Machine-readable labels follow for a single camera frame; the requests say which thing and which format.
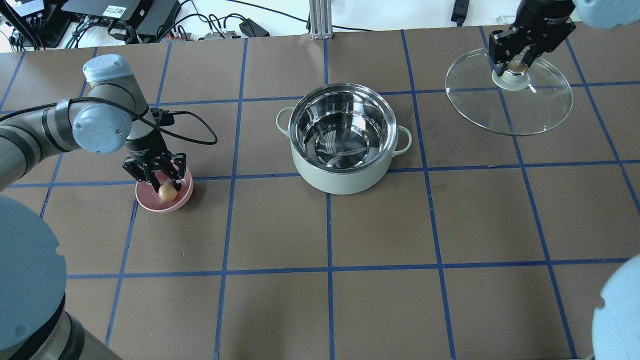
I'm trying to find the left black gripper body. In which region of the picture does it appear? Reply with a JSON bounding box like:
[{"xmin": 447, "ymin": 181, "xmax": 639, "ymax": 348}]
[{"xmin": 122, "ymin": 142, "xmax": 186, "ymax": 180}]

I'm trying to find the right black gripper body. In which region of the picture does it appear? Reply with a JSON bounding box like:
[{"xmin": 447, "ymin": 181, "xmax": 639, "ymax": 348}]
[{"xmin": 487, "ymin": 0, "xmax": 576, "ymax": 64}]

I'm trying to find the brown egg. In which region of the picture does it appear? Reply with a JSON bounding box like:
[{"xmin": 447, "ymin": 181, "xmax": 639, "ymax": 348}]
[{"xmin": 157, "ymin": 179, "xmax": 178, "ymax": 204}]

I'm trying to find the glass pot lid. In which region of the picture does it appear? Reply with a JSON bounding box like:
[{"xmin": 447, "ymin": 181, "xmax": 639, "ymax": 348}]
[{"xmin": 445, "ymin": 48, "xmax": 574, "ymax": 136}]

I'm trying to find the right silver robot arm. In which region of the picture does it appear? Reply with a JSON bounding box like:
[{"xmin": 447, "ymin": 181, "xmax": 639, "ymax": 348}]
[{"xmin": 488, "ymin": 0, "xmax": 640, "ymax": 360}]

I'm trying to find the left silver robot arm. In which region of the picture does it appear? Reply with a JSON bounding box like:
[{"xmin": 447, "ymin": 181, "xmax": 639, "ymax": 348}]
[{"xmin": 0, "ymin": 54, "xmax": 187, "ymax": 360}]

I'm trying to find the pale green cooking pot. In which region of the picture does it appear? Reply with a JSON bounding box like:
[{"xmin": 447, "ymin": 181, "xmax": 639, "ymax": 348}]
[{"xmin": 275, "ymin": 82, "xmax": 413, "ymax": 195}]

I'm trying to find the pink bowl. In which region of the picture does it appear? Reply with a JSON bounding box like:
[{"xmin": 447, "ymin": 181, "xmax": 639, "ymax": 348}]
[{"xmin": 135, "ymin": 167, "xmax": 194, "ymax": 214}]

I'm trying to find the black electronics box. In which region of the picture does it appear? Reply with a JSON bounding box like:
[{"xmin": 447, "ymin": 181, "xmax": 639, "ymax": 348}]
[{"xmin": 61, "ymin": 0, "xmax": 180, "ymax": 43}]

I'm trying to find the black power adapter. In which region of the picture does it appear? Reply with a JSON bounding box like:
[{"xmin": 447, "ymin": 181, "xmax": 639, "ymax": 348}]
[{"xmin": 238, "ymin": 18, "xmax": 271, "ymax": 38}]

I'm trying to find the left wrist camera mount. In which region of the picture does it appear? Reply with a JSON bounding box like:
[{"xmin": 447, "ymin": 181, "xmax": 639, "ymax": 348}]
[{"xmin": 149, "ymin": 107, "xmax": 175, "ymax": 127}]

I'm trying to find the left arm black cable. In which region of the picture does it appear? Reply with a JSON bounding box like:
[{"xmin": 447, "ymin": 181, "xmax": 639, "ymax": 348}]
[{"xmin": 0, "ymin": 97, "xmax": 219, "ymax": 147}]

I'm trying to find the aluminium frame post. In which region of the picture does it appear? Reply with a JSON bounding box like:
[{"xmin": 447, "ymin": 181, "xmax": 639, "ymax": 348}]
[{"xmin": 308, "ymin": 0, "xmax": 334, "ymax": 40}]

